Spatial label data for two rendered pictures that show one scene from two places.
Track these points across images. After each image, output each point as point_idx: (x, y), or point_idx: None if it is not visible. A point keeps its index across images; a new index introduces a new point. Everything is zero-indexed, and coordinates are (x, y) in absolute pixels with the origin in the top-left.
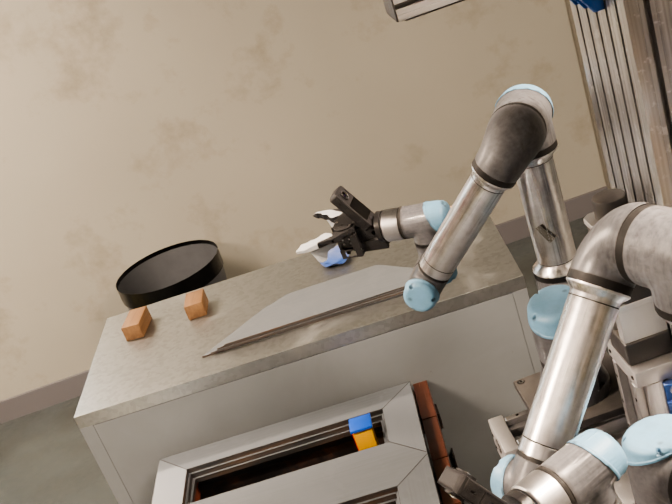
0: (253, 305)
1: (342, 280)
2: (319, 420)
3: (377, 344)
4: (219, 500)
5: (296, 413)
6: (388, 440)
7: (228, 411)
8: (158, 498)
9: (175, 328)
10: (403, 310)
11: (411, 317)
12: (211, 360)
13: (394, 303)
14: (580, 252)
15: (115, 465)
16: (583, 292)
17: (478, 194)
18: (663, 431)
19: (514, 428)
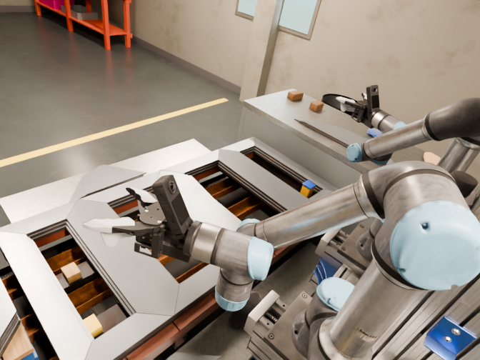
0: (330, 121)
1: (364, 140)
2: (303, 172)
3: (346, 168)
4: (247, 160)
5: (301, 163)
6: (309, 198)
7: (283, 142)
8: (238, 143)
9: (302, 106)
10: (366, 166)
11: (366, 171)
12: (294, 122)
13: (368, 162)
14: (381, 167)
15: (243, 126)
16: (357, 188)
17: (416, 128)
18: (345, 296)
19: (338, 236)
